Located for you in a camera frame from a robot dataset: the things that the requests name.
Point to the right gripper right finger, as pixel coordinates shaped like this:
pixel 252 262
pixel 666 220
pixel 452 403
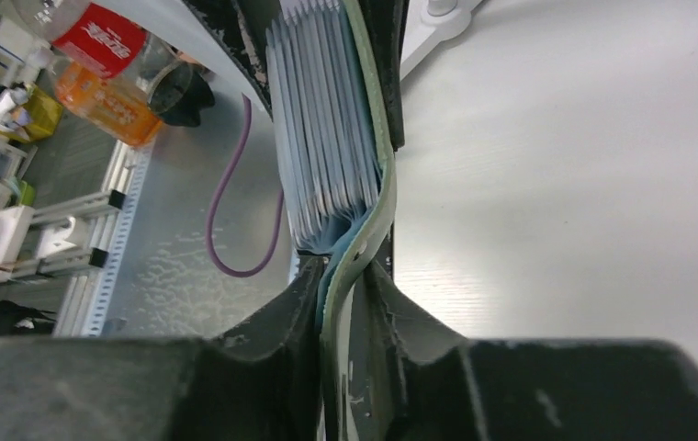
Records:
pixel 429 382

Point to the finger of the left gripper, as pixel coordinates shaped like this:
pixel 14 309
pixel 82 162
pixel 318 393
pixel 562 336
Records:
pixel 386 25
pixel 239 29

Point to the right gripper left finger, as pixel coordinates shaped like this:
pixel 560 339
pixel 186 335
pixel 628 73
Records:
pixel 257 381

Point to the green leather card holder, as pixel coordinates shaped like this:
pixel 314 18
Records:
pixel 358 248

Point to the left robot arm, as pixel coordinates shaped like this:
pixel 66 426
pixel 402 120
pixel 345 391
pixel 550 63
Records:
pixel 173 22

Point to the orange drink bottle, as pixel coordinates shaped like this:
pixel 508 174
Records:
pixel 116 101

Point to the red label bottle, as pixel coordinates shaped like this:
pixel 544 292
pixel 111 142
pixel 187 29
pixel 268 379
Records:
pixel 84 29

